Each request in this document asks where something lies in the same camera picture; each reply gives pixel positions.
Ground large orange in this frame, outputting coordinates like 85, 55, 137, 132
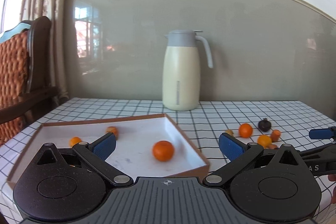
152, 140, 175, 162

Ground person's hand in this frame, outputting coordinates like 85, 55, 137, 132
326, 173, 336, 205

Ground round orange tangerine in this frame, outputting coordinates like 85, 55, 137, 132
239, 123, 253, 138

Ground small tangerine in tray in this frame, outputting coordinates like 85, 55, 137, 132
69, 136, 82, 147

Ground yellow orange citrus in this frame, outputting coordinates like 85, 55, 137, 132
257, 135, 272, 148

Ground brownish fruit in tray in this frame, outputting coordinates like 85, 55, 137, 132
105, 126, 118, 139

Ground reddish carrot piece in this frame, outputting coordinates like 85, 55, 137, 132
267, 144, 278, 149

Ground white shallow cardboard tray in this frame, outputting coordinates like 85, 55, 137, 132
6, 114, 210, 188

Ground dark mangosteen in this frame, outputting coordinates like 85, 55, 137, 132
257, 118, 272, 132

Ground white checked tablecloth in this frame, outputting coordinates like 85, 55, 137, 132
1, 98, 335, 223

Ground carrot chunk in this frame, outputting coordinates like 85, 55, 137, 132
270, 130, 281, 142

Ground cream thermos jug grey lid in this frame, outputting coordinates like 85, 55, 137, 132
162, 30, 213, 111

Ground dark wooden wicker chair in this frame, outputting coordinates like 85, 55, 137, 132
1, 16, 58, 144

